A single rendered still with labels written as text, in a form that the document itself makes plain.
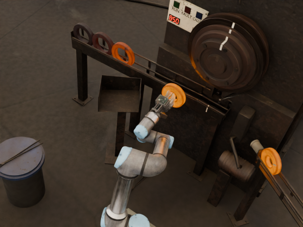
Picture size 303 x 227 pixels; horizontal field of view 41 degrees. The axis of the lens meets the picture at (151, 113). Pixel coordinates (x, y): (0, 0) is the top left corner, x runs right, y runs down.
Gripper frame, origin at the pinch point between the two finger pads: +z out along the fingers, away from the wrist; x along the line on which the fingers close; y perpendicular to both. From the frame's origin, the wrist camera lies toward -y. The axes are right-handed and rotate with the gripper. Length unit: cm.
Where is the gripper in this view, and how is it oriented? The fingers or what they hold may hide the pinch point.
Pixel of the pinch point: (173, 93)
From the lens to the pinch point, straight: 241.2
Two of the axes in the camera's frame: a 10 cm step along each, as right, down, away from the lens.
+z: 5.9, -7.2, 3.7
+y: -0.7, -5.0, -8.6
